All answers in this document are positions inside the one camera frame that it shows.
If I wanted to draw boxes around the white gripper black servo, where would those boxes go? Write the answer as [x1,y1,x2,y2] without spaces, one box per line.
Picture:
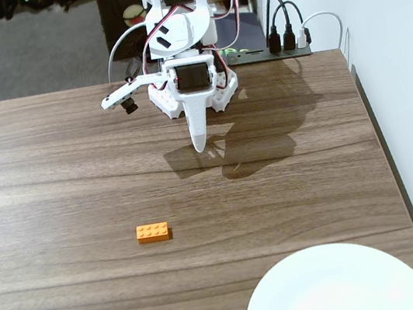
[161,53,229,158]

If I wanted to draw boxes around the orange lego block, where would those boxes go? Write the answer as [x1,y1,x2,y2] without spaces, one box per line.
[134,221,174,246]

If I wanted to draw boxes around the white round plate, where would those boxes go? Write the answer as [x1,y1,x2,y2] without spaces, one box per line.
[233,230,413,310]

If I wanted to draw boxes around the black usb cable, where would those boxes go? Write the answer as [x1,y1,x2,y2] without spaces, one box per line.
[259,0,293,56]
[275,0,308,52]

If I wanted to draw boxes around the black camera cable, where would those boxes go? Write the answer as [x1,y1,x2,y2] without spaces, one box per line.
[121,55,141,87]

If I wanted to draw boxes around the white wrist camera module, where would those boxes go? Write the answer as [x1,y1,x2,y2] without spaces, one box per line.
[97,70,171,120]

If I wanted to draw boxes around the dark navy box green print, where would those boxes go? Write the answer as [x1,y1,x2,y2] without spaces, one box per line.
[212,6,268,59]

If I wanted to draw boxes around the dark cabinet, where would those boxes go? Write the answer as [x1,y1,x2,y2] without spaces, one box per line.
[95,0,154,64]

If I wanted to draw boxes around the white usb cable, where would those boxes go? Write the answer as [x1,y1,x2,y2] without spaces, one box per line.
[293,7,347,57]

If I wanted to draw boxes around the red green white ball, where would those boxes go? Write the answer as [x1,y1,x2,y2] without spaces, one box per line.
[121,2,150,30]

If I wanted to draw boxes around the red white servo wire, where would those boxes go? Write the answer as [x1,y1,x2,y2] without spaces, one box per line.
[201,0,249,53]
[131,4,191,93]

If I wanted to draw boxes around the white camera cable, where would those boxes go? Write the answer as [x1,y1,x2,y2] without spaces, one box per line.
[99,20,158,85]

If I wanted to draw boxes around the black usb hub bar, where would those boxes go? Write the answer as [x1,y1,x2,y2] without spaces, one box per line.
[228,42,313,68]

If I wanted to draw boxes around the thin white wire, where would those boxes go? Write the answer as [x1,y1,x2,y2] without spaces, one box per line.
[339,26,356,68]

